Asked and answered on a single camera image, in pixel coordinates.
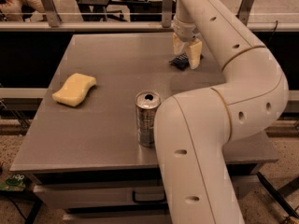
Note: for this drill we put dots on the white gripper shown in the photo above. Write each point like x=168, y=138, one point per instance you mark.
x=184, y=32

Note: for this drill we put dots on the blue rxbar wrapper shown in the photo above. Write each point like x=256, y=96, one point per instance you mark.
x=181, y=62

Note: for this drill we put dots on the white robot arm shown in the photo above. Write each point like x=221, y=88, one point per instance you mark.
x=192, y=127

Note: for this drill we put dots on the silver redbull can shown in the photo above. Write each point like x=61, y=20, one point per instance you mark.
x=146, y=105

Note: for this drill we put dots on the black office chair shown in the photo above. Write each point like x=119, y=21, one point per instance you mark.
x=146, y=10

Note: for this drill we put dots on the yellow sponge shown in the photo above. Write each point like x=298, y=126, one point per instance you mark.
x=74, y=90

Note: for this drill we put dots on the seated person left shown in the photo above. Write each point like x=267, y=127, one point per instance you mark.
x=12, y=9

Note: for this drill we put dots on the grey lower drawer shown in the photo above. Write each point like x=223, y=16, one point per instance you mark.
x=130, y=214

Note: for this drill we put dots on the grey drawer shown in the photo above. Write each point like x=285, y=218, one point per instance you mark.
x=130, y=214
x=80, y=190

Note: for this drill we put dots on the grey upper drawer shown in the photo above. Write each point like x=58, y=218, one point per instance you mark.
x=80, y=190

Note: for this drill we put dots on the green chip bag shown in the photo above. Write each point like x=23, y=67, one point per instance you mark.
x=14, y=183

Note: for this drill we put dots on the metal railing post middle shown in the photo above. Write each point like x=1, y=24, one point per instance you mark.
x=166, y=13

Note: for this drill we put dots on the metal railing post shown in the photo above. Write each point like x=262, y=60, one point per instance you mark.
x=166, y=13
x=244, y=11
x=51, y=13

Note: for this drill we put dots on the metal railing post right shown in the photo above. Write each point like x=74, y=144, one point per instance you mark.
x=244, y=11

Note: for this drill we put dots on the metal railing post left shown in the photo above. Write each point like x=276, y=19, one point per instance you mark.
x=51, y=13

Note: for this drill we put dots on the black drawer handle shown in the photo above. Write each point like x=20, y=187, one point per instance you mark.
x=148, y=196

